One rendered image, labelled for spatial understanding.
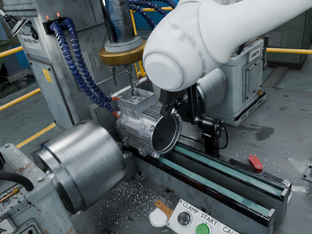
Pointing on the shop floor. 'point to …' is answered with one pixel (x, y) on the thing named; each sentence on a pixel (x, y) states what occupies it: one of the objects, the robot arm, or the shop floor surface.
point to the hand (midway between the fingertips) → (166, 108)
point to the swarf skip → (4, 44)
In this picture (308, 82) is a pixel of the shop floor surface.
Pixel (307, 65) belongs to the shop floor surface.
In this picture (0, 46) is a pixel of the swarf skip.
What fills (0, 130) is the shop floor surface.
